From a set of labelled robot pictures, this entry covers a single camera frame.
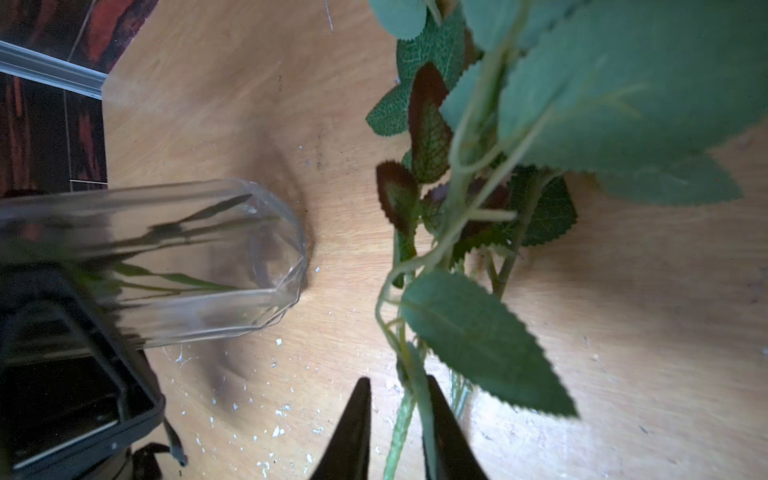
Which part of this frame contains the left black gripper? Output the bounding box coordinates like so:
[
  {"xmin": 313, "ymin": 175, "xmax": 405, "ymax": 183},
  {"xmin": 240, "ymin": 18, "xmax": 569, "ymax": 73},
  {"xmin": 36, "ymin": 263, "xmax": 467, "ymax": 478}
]
[{"xmin": 1, "ymin": 263, "xmax": 188, "ymax": 479}]

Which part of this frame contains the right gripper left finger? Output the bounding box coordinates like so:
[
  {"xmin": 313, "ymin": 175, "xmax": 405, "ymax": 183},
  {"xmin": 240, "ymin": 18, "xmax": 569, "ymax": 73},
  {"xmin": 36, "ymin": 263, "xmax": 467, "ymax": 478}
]
[{"xmin": 310, "ymin": 377, "xmax": 372, "ymax": 480}]

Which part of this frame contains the clear glass vase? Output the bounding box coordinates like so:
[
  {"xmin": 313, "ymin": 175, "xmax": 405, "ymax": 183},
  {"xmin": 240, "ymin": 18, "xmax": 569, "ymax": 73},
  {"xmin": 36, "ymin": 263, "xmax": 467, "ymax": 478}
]
[{"xmin": 1, "ymin": 179, "xmax": 307, "ymax": 348}]

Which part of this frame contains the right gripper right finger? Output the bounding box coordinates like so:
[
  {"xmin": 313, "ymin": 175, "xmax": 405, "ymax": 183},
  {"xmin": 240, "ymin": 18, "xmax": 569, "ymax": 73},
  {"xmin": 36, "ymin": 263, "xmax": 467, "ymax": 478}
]
[{"xmin": 422, "ymin": 375, "xmax": 488, "ymax": 480}]

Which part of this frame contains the left aluminium frame post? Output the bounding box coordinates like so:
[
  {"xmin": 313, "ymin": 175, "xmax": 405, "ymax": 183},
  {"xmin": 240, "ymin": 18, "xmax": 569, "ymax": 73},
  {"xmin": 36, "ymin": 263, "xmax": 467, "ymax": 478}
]
[{"xmin": 1, "ymin": 41, "xmax": 107, "ymax": 100}]

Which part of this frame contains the pink peony flower stem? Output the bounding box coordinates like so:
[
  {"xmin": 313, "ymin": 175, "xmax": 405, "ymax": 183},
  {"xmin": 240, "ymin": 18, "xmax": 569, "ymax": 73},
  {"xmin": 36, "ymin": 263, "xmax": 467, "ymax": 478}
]
[{"xmin": 366, "ymin": 1, "xmax": 767, "ymax": 479}]

